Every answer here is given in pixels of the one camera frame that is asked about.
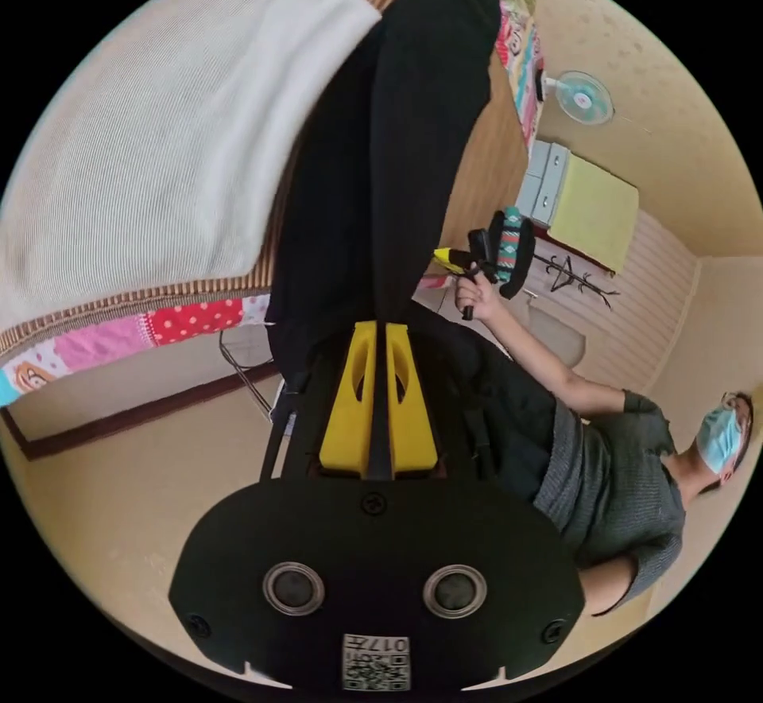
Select white textured blanket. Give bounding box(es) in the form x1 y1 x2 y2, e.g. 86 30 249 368
0 0 383 329

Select person's right forearm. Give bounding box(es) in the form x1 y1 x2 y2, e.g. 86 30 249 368
479 296 628 413

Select person's right hand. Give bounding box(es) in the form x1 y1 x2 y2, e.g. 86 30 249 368
455 272 500 324

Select person's body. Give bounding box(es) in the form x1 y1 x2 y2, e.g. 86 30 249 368
532 388 756 600

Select grey cupboard with yellow cloth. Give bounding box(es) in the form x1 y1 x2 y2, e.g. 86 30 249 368
514 141 640 276

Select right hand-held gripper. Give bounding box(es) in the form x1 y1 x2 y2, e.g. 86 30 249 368
433 216 537 322

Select bed with woven mat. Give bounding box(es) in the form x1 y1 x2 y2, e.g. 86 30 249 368
0 0 547 407

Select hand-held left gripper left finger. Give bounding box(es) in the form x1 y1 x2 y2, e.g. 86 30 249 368
319 323 378 481

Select wall fan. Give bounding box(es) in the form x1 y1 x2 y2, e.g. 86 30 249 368
538 70 616 126

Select black long pants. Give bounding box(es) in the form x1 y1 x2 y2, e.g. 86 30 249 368
266 0 559 504

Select person's left forearm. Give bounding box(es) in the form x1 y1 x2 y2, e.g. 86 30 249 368
576 552 640 618

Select black coat rack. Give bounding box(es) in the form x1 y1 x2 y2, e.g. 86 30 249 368
535 254 622 312

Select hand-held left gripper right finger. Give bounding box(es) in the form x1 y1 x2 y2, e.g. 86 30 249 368
385 323 440 481

